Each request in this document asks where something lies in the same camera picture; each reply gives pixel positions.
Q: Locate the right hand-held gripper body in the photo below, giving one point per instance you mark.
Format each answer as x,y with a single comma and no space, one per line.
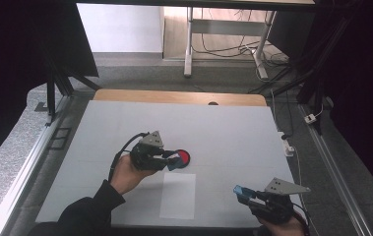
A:
274,203

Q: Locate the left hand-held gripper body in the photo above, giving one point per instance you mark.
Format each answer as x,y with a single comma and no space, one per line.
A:
146,154

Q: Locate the blue stamp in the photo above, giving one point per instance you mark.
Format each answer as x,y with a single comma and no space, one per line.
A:
174,162

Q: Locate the blue stamp cap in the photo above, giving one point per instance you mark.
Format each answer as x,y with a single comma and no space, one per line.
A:
240,191

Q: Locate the round red ink pad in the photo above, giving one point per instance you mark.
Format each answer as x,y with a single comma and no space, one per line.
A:
184,157

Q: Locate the person's right hand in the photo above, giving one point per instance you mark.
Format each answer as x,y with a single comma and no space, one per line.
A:
282,227

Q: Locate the person's left hand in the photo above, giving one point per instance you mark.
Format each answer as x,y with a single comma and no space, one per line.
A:
126,173

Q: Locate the white paper sheet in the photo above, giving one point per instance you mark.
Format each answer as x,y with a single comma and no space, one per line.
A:
178,196

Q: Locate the white power strip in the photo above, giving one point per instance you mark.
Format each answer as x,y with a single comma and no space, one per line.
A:
287,146

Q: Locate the small white adapter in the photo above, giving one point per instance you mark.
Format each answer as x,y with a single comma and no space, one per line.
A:
310,118

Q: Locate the black metal stand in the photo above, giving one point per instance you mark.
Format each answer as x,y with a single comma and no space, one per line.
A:
54,85

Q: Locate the dark curtain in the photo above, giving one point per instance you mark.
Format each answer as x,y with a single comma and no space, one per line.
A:
364,82
10,65

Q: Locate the aluminium floor rail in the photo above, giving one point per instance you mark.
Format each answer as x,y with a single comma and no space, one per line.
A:
335,177
20,183

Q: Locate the white metal desk frame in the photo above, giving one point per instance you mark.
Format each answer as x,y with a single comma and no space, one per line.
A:
226,28

